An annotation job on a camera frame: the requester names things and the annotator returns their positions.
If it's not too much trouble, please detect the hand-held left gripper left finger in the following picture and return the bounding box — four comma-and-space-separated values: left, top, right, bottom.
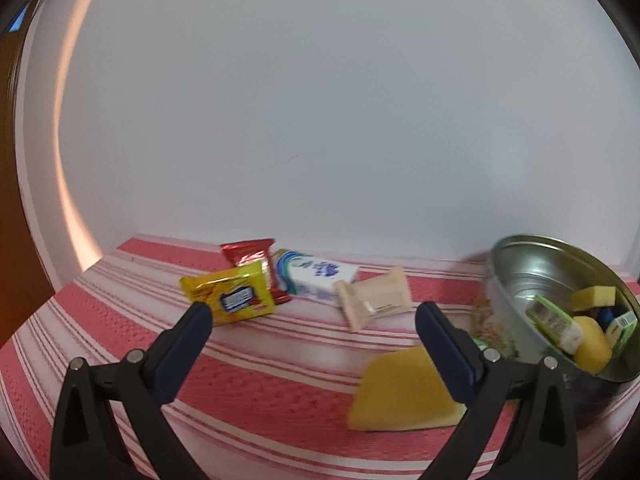
49, 301, 215, 480

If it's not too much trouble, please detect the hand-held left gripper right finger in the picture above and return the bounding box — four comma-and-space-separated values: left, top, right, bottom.
415, 301, 581, 480

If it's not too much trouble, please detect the plain yellow sponge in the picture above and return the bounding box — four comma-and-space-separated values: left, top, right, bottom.
347, 347, 466, 432

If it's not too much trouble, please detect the yellow snack packet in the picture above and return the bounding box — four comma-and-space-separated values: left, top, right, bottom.
180, 260, 277, 326

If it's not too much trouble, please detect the beige snack packet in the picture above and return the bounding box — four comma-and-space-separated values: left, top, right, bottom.
332, 266, 413, 333

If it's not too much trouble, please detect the round metal cookie tin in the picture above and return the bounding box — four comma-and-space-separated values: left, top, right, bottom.
470, 234, 640, 431

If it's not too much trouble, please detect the green chewing gum box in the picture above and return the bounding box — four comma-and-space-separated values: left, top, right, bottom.
525, 294, 583, 356

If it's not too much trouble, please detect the red snack packet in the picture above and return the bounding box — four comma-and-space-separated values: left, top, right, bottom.
221, 238, 292, 306

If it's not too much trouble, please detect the round yellow object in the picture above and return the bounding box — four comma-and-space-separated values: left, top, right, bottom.
572, 316, 613, 375

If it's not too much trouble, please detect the white blue tissue pack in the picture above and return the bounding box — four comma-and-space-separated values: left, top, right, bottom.
274, 248, 360, 306

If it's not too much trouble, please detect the yellow sponge with green scourer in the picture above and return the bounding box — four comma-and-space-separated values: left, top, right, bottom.
571, 285, 618, 311

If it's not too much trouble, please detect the small blue object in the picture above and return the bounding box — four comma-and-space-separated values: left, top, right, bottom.
595, 305, 623, 333

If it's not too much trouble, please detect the small green packet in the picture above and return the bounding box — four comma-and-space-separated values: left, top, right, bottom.
606, 311, 638, 356

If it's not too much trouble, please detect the red striped tablecloth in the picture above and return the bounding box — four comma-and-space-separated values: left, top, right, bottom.
0, 232, 640, 480

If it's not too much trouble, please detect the brown wooden door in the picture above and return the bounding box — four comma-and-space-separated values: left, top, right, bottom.
0, 0, 57, 351

